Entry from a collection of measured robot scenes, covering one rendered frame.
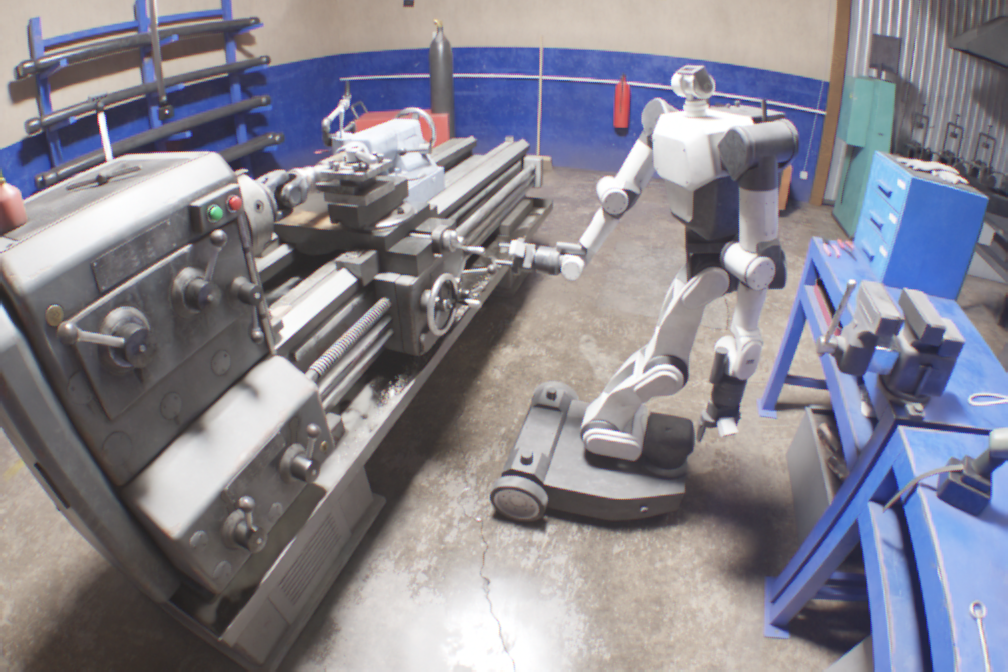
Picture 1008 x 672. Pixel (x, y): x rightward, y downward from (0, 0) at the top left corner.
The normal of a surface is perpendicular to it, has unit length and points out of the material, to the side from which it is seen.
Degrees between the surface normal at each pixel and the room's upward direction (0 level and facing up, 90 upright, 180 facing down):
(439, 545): 0
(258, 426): 32
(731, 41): 90
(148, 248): 90
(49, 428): 90
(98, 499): 90
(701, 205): 101
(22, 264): 45
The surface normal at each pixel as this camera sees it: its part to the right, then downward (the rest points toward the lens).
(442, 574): 0.00, -0.87
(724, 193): 0.19, 0.57
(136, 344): 0.94, 0.16
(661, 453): -0.30, 0.47
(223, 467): 0.50, -0.65
